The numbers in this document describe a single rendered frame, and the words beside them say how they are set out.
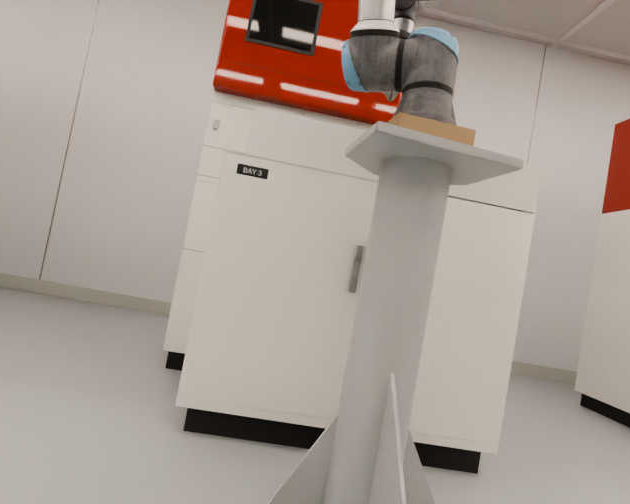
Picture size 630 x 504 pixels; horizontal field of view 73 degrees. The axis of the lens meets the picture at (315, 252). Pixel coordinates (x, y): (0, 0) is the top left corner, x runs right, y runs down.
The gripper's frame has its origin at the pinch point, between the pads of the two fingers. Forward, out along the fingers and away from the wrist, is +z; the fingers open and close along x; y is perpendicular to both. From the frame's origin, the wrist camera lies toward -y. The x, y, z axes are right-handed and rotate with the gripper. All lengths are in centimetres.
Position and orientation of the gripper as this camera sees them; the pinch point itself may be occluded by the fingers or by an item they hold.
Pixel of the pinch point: (391, 96)
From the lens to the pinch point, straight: 143.2
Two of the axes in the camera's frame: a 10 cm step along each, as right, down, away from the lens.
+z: -1.8, 9.8, -0.4
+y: -0.9, 0.2, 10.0
